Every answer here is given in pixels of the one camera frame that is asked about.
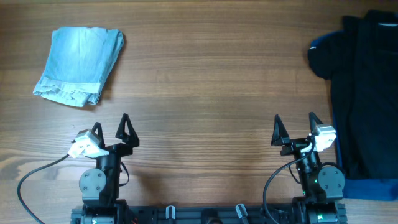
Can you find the folded light blue jeans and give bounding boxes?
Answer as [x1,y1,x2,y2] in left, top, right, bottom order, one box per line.
[33,27,124,107]

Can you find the black cable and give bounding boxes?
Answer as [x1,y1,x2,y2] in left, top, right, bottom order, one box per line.
[17,153,70,224]
[262,136,315,224]

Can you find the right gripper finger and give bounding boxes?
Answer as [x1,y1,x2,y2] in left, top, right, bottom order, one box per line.
[308,112,323,134]
[271,115,290,146]

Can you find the dark navy folded garment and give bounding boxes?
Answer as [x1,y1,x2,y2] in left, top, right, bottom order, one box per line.
[308,10,397,179]

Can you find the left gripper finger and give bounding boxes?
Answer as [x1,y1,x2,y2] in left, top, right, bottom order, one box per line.
[92,122,105,148]
[115,113,139,147]

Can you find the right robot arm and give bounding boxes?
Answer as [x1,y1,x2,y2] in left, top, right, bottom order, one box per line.
[263,112,348,224]

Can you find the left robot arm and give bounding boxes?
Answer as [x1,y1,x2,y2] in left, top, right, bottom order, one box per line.
[70,113,140,224]

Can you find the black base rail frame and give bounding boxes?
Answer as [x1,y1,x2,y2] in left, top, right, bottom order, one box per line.
[70,203,348,224]

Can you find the left black cable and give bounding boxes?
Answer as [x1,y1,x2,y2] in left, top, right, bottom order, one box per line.
[17,153,70,224]

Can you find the right black cable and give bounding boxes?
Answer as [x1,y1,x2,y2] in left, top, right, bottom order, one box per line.
[262,136,315,224]

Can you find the blue garment under pile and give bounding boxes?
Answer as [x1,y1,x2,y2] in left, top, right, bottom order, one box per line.
[308,30,397,201]

